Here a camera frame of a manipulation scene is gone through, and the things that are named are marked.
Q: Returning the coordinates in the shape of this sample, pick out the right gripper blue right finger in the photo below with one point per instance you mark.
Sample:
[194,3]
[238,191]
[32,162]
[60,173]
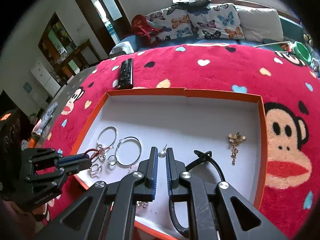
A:
[178,179]

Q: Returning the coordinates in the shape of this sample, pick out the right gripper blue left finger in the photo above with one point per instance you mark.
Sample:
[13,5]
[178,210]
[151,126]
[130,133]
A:
[146,187]

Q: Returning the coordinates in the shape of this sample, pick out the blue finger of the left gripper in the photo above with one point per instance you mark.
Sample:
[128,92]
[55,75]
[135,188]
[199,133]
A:
[72,160]
[74,169]

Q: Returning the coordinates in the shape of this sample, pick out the pearl drop earring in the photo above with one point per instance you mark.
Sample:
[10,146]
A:
[163,152]

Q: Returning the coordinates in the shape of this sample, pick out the silver wire rings cluster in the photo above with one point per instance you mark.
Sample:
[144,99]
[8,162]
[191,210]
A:
[96,167]

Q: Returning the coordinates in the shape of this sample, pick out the black watch band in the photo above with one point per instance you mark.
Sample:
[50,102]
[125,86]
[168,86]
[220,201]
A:
[202,221]

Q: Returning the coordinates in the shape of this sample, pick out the large silver hoop bangle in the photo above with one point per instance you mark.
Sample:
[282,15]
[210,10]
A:
[128,151]

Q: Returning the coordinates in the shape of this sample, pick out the orange shallow box tray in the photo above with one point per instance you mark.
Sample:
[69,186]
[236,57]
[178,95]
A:
[230,125]

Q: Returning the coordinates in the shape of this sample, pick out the black remote control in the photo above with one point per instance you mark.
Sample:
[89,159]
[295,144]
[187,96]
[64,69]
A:
[125,80]

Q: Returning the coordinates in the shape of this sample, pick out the white drawer cabinet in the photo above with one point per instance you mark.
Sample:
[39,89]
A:
[45,79]

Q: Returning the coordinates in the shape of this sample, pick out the wooden display cabinet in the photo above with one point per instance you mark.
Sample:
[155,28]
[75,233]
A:
[66,58]

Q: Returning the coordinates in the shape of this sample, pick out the red bag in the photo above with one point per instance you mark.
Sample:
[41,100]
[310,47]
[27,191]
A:
[142,28]

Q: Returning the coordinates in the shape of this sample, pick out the red monkey print blanket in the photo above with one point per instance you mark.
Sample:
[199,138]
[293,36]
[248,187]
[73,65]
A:
[287,85]

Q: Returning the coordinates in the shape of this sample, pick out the left butterfly print pillow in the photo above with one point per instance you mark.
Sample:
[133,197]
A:
[174,23]

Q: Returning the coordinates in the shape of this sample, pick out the butterfly print pillow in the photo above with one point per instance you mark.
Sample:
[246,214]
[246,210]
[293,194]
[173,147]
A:
[215,22]
[174,23]

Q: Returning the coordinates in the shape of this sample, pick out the dark wooden door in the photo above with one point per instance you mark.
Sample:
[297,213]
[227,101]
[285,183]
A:
[107,19]

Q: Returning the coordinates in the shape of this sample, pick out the right butterfly print pillow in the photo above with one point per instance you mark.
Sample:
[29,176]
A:
[215,22]

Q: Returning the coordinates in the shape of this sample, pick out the plain white pillow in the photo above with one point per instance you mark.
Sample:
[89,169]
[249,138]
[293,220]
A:
[260,23]

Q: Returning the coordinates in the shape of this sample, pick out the green plastic bowl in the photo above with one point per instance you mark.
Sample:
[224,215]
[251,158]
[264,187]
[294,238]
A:
[302,52]

